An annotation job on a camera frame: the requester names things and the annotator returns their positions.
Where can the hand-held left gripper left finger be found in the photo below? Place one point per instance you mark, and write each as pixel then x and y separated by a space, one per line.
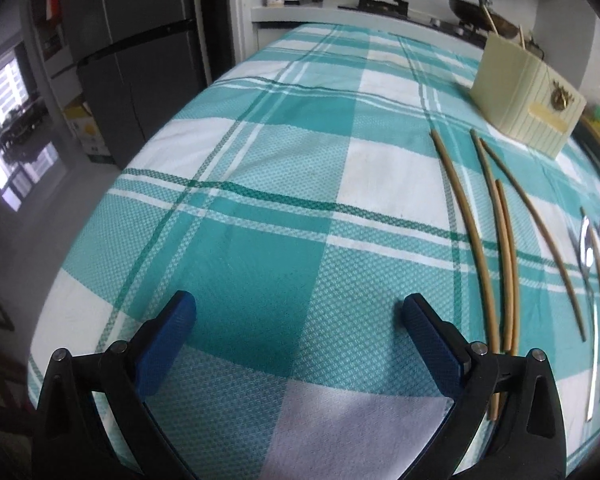
pixel 165 345

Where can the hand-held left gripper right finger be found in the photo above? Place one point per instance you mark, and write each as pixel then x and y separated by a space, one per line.
pixel 435 345

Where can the cream ribbed utensil holder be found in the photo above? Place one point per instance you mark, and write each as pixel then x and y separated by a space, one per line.
pixel 520 95

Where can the teal checked tablecloth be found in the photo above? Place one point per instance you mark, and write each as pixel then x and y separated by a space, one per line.
pixel 280 185

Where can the yellow cardboard box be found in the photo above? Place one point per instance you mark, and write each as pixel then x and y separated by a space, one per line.
pixel 89 132

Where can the black device by window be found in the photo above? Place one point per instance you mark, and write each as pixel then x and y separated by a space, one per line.
pixel 17 125

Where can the grey refrigerator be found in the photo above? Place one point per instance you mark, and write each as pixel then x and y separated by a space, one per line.
pixel 130 60

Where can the black gas stove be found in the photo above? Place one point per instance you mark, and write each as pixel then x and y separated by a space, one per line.
pixel 405 10

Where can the wok with lid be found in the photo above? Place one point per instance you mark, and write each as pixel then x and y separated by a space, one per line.
pixel 475 10

